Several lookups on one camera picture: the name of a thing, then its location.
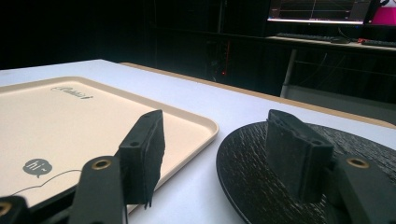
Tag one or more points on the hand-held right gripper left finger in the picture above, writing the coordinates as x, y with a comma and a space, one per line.
141, 161

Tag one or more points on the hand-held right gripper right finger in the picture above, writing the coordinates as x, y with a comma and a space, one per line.
295, 155

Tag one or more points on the black round plate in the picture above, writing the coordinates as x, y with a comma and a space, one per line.
249, 174

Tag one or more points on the beige plastic tray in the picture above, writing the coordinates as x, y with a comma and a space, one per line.
77, 124

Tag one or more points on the wooden desk with metal legs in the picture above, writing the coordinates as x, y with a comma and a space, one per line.
342, 71

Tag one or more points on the black keyboard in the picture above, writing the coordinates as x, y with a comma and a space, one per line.
303, 36
378, 43

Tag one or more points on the black computer mouse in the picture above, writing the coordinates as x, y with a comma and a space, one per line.
340, 40

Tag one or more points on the computer monitor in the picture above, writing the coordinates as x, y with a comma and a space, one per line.
317, 11

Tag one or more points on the pink box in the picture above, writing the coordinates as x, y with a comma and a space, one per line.
384, 15

